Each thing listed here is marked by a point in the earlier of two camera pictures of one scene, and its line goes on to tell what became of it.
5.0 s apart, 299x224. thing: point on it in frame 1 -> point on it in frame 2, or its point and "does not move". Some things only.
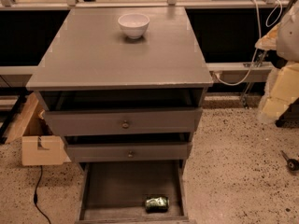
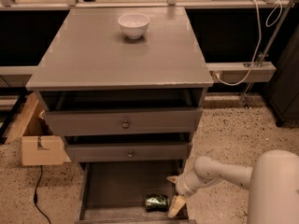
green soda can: [156, 203] does not move
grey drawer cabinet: [127, 109] does not move
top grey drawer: [123, 122] does not move
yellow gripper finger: [281, 89] -> [173, 178]
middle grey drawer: [129, 152] does not move
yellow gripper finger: [268, 42] -> [177, 202]
